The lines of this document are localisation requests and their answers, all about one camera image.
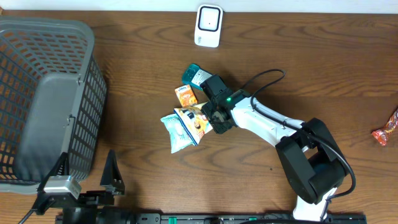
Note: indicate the red chocolate bar wrapper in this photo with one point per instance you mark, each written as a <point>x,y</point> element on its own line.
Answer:
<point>382,134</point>

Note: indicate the grey plastic shopping basket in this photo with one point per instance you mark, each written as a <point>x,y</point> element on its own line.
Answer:
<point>52,99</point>

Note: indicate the small orange snack pack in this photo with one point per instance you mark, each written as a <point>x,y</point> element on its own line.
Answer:
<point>186,96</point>

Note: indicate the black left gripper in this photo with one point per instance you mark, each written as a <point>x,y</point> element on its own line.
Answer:
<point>103,198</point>

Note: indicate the white barcode scanner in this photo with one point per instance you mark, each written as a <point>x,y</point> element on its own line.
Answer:
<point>208,26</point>

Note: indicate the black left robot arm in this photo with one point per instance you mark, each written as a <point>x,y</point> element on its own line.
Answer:
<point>108,209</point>

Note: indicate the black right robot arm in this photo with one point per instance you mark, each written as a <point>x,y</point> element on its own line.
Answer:
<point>313,164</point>

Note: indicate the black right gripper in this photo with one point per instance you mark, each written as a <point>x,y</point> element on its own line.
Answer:
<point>218,128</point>

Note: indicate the black mounting rail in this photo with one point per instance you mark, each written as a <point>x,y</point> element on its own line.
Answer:
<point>156,218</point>

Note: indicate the light blue tissue pack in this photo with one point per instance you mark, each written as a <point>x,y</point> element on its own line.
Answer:
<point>179,138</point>

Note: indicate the blue mouthwash bottle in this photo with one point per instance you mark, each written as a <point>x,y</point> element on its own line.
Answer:
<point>195,76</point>

